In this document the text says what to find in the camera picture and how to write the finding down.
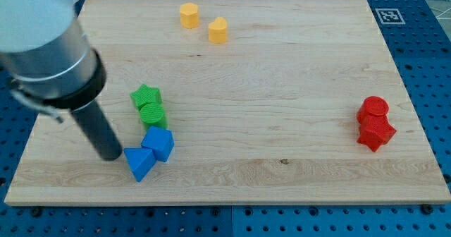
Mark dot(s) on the red cylinder block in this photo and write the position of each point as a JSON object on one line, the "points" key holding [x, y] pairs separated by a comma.
{"points": [[372, 106]]}

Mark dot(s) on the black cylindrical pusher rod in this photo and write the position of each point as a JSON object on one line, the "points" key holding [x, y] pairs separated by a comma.
{"points": [[98, 131]]}

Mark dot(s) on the green star block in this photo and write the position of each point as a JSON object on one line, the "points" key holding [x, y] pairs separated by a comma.
{"points": [[145, 95]]}

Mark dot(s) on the yellow hexagon block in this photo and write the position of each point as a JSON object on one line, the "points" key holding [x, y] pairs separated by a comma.
{"points": [[189, 15]]}

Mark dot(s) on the blue triangle block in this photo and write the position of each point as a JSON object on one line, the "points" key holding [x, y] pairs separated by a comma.
{"points": [[140, 161]]}

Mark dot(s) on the red star block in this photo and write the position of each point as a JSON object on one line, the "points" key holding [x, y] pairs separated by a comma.
{"points": [[375, 131]]}

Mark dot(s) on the blue cube block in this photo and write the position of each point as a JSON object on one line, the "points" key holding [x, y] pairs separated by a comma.
{"points": [[160, 140]]}

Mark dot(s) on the green cylinder block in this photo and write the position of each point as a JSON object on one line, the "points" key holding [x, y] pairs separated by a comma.
{"points": [[153, 114]]}

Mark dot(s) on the light wooden board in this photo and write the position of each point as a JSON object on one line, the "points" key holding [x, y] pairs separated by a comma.
{"points": [[267, 118]]}

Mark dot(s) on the yellow heart block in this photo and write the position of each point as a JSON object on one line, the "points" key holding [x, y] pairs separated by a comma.
{"points": [[218, 31]]}

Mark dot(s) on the white fiducial marker tag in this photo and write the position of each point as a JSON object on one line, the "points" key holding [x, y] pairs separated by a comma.
{"points": [[389, 16]]}

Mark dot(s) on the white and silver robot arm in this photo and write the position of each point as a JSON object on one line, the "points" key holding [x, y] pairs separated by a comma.
{"points": [[47, 53]]}

